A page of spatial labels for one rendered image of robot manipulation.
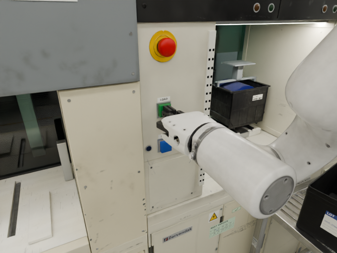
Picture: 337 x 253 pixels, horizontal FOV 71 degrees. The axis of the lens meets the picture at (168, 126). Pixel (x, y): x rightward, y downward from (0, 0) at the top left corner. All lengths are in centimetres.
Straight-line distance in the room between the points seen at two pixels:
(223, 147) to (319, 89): 15
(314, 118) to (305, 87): 3
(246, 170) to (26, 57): 40
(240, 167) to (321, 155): 12
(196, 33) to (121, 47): 19
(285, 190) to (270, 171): 4
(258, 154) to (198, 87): 32
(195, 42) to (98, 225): 53
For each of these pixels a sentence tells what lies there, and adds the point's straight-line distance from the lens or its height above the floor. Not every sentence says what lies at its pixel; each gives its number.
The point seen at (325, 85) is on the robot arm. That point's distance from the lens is 28.
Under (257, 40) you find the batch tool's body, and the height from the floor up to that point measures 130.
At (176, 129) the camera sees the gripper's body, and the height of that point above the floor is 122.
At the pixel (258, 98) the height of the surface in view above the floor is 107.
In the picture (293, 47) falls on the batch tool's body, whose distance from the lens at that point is 118.
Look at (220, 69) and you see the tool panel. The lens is 169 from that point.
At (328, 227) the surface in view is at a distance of 92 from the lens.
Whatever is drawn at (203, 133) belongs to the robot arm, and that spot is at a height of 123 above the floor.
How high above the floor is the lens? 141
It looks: 25 degrees down
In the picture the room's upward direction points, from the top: straight up
